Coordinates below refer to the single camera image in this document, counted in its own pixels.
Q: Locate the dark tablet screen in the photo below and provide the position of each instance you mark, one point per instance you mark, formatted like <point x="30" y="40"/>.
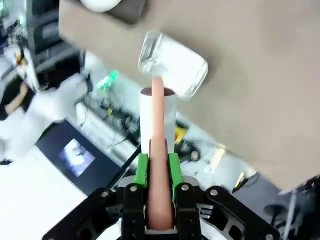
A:
<point x="75" y="152"/>

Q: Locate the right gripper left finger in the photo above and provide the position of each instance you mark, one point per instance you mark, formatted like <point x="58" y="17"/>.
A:
<point x="135" y="212"/>

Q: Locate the clear glass jar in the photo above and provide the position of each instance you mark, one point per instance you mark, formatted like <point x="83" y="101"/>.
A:
<point x="175" y="65"/>

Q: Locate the white bowl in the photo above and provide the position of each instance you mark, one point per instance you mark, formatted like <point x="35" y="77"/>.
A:
<point x="100" y="4"/>

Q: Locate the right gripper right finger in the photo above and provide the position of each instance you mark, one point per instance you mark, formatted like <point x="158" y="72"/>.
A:
<point x="187" y="212"/>

